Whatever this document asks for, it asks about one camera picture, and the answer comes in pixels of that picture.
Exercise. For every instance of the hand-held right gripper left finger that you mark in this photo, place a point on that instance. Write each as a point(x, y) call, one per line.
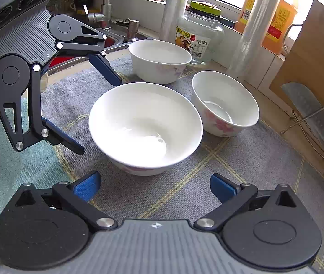
point(88, 187)

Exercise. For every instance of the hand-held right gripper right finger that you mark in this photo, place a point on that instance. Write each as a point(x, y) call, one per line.
point(222, 188)

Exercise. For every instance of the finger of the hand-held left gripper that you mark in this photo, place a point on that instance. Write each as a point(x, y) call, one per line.
point(65, 142)
point(105, 67)

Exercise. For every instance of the large white bowl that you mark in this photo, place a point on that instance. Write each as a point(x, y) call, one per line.
point(144, 125)

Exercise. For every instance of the small white bowl pink flowers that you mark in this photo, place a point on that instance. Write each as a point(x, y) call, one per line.
point(227, 100)

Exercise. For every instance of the red basin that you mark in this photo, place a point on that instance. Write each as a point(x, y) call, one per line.
point(109, 42)

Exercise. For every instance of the grey and teal checked towel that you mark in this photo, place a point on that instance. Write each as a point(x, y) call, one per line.
point(241, 165)

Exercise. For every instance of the stainless steel sink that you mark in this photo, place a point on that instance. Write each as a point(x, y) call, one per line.
point(122, 40)

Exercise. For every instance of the metal sink soap dispenser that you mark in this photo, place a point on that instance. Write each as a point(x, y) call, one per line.
point(132, 30)

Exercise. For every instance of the metal faucet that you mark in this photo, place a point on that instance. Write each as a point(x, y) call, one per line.
point(106, 5)

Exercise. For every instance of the white plastic bag roll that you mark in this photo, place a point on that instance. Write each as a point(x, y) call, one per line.
point(173, 11)

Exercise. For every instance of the glass jar with green lid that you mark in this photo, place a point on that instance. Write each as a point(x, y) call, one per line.
point(201, 34)

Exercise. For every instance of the stack of clear plastic cups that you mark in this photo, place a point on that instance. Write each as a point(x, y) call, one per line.
point(253, 34)

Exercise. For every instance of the bamboo cutting board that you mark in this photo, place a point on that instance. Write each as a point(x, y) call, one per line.
point(321, 60)

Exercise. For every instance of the orange oil bottle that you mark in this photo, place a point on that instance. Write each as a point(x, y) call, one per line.
point(286, 17)

